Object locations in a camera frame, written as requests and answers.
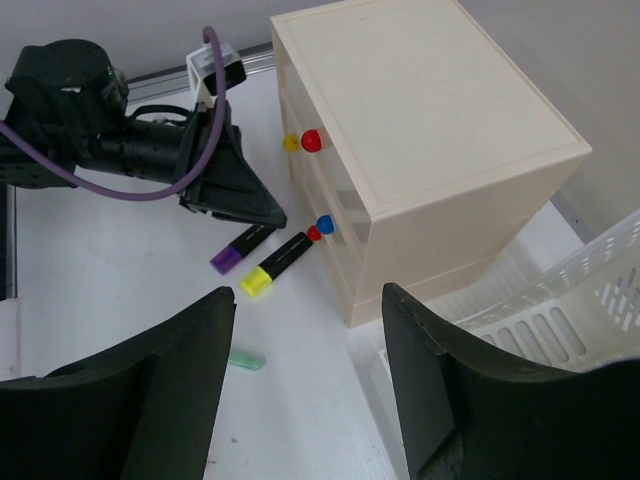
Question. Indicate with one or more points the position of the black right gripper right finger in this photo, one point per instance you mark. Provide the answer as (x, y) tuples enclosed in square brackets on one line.
[(470, 410)]

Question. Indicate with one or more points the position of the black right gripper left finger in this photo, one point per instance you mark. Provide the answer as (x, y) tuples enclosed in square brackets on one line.
[(142, 409)]

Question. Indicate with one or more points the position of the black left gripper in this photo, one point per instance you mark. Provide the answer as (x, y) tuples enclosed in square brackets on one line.
[(227, 189)]

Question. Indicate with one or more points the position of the cream drawer cabinet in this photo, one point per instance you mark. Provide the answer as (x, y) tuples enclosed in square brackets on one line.
[(420, 138)]

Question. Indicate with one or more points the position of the purple highlighter marker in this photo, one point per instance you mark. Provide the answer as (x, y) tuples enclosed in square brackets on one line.
[(239, 248)]

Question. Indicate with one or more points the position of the yellow highlighter marker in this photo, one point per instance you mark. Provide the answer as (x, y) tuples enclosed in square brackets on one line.
[(275, 264)]

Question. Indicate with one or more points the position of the green transparent cap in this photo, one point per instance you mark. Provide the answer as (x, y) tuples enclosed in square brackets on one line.
[(246, 361)]

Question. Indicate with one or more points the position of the white file organizer rack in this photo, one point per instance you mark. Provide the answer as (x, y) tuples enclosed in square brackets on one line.
[(548, 298)]

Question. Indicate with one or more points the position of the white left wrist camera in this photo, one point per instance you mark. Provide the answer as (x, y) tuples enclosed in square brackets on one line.
[(201, 71)]

